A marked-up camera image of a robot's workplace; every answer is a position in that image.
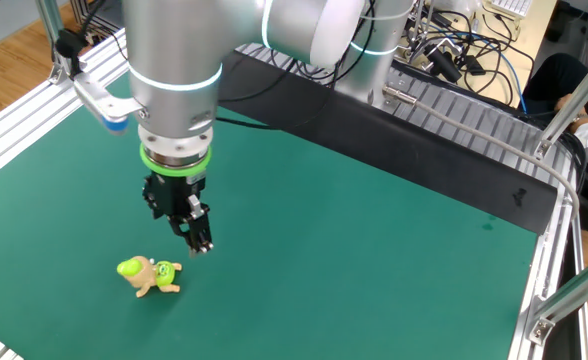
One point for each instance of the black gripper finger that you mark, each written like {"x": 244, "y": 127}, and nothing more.
{"x": 175, "y": 224}
{"x": 199, "y": 230}

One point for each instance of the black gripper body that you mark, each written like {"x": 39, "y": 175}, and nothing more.
{"x": 166, "y": 195}

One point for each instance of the wind-up crawling baby toy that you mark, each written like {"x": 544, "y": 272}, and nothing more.
{"x": 146, "y": 275}

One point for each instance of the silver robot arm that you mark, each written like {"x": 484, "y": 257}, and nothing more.
{"x": 174, "y": 50}

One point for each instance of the hand of seated person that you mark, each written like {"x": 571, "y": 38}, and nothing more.
{"x": 561, "y": 101}

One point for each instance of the green table mat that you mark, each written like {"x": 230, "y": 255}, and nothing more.
{"x": 324, "y": 250}

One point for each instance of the black table mat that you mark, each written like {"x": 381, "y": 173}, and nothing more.
{"x": 374, "y": 140}

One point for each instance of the white keyboard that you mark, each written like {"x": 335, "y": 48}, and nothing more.
{"x": 511, "y": 7}

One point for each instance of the black trouser leg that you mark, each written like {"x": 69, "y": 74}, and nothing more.
{"x": 554, "y": 75}

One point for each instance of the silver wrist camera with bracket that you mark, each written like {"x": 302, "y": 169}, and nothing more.
{"x": 99, "y": 100}

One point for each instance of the aluminium table side rail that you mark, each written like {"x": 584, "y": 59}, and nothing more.
{"x": 549, "y": 280}
{"x": 24, "y": 115}

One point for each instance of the black camera clamp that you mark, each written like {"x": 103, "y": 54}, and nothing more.
{"x": 68, "y": 47}

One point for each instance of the aluminium frame strut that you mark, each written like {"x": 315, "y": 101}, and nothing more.
{"x": 581, "y": 92}
{"x": 574, "y": 295}
{"x": 51, "y": 30}

